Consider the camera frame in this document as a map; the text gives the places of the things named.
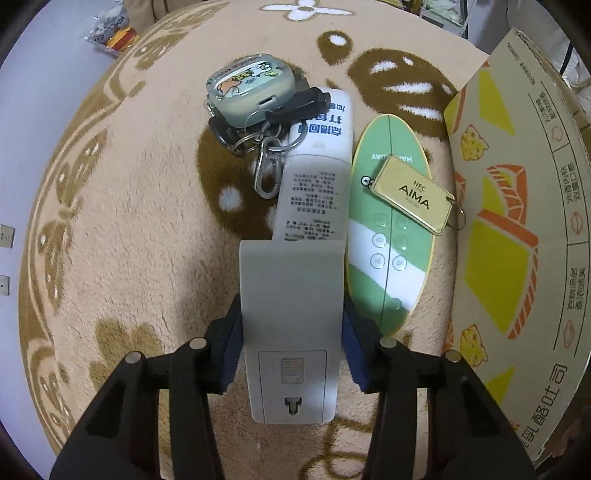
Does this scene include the plush toys in plastic bag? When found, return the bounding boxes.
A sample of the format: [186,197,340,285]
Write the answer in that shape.
[83,0,139,56]

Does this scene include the beige coat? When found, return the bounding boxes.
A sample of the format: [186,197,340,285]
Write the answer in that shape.
[124,0,185,19]

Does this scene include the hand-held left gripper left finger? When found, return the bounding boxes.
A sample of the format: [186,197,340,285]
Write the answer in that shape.
[50,295,243,480]

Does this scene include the green oval remote control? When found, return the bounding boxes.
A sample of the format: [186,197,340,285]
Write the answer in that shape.
[346,113,435,336]

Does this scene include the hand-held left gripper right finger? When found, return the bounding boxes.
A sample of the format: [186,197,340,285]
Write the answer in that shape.
[342,302,539,480]

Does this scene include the printed cardboard box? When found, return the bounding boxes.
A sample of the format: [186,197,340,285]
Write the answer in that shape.
[443,28,591,467]

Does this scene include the white printed tube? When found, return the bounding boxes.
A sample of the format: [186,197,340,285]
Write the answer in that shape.
[272,87,355,243]

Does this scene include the white rectangular device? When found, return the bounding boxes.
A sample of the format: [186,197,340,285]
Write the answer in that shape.
[239,239,346,424]

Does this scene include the yellow key tag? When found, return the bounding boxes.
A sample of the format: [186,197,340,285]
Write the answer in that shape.
[367,154,466,236]

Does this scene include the black key bunch with carabiner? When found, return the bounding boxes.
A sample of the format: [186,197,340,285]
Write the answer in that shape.
[207,85,332,200]

